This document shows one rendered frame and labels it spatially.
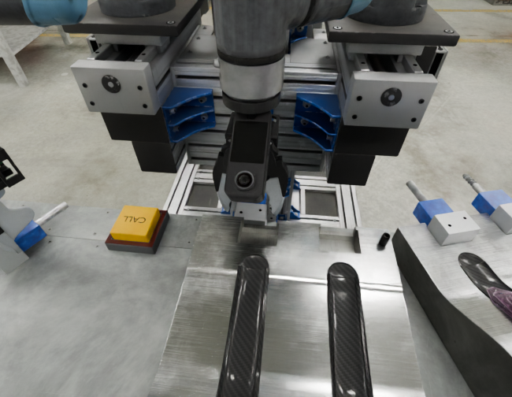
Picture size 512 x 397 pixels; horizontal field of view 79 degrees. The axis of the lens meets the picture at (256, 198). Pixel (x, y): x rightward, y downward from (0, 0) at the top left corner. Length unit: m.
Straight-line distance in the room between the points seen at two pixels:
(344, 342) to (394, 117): 0.40
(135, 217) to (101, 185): 1.44
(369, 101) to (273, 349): 0.43
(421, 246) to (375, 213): 1.24
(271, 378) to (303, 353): 0.04
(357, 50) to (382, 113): 0.13
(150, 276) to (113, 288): 0.06
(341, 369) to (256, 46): 0.33
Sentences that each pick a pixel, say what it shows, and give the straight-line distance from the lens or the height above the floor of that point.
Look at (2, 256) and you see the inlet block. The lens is 0.60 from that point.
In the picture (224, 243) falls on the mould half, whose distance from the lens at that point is 0.41.
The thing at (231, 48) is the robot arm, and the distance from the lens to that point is 0.34.
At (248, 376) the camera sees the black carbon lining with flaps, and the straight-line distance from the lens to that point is 0.36.
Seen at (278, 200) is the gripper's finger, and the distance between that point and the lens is 0.47.
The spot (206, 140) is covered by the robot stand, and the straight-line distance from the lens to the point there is 0.81.
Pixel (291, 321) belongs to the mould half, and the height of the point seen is 0.89.
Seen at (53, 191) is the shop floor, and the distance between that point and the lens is 2.08.
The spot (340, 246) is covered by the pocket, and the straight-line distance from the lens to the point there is 0.46.
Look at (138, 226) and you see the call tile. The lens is 0.53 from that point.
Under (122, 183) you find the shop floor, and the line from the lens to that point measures 1.94.
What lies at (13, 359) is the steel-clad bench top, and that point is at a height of 0.80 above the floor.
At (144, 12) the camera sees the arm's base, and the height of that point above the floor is 1.05.
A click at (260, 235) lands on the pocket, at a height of 0.86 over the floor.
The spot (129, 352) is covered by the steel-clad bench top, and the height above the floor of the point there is 0.80.
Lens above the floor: 1.22
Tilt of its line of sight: 46 degrees down
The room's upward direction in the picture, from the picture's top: straight up
